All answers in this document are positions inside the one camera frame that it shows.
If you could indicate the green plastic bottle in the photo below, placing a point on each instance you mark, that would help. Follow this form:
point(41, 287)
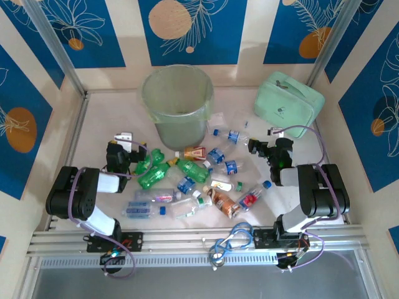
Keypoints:
point(152, 157)
point(193, 169)
point(152, 177)

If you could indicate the clear bottle red label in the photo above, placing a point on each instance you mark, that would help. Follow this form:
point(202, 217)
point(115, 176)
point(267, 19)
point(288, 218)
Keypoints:
point(251, 199)

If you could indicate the clear bottle purple label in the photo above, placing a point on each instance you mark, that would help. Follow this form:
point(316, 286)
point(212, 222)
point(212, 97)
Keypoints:
point(160, 197)

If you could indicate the small clear bottle white label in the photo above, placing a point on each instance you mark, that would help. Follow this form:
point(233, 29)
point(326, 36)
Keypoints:
point(222, 186)

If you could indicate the clear soda water bottle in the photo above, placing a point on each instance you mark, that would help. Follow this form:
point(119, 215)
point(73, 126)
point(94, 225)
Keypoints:
point(140, 211)

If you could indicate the brown coffee drink bottle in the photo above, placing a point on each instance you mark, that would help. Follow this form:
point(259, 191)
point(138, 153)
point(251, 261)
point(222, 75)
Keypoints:
point(224, 204)

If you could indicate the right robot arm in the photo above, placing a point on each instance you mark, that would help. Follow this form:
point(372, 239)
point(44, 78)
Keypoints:
point(324, 193)

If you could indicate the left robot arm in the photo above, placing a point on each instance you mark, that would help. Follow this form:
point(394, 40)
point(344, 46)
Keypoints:
point(71, 193)

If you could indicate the mesh bin with green liner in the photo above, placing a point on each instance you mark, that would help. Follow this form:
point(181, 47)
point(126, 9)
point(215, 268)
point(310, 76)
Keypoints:
point(180, 130)

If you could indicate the clear plastic bag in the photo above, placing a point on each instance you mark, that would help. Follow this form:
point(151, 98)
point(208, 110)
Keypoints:
point(218, 120)

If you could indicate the mint green zip pouch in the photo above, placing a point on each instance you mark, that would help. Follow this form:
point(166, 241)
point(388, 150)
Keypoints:
point(286, 102)

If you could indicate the blue stethoscope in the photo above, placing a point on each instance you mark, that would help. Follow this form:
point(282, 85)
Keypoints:
point(232, 241)

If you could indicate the grey metal sheet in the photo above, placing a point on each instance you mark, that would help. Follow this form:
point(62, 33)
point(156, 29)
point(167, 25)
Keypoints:
point(199, 283)

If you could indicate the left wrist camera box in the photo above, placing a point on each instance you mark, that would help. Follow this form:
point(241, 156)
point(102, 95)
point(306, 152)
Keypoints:
point(124, 137)

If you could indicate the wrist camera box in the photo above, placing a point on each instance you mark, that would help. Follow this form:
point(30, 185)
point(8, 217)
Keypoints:
point(124, 137)
point(274, 130)

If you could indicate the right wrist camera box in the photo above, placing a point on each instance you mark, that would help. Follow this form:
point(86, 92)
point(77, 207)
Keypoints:
point(274, 130)

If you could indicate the aluminium side rail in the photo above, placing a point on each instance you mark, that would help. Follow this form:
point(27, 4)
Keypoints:
point(78, 121)

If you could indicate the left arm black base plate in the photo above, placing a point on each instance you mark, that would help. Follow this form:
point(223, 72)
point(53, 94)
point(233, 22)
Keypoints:
point(135, 241)

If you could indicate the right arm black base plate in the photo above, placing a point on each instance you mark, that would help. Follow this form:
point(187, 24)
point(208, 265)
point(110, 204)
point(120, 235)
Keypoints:
point(262, 240)

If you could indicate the aluminium rail frame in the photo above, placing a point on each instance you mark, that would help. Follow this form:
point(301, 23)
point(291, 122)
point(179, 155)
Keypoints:
point(174, 240)

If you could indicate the aluminium corner post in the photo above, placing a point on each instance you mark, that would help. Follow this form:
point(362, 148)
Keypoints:
point(335, 42)
point(56, 46)

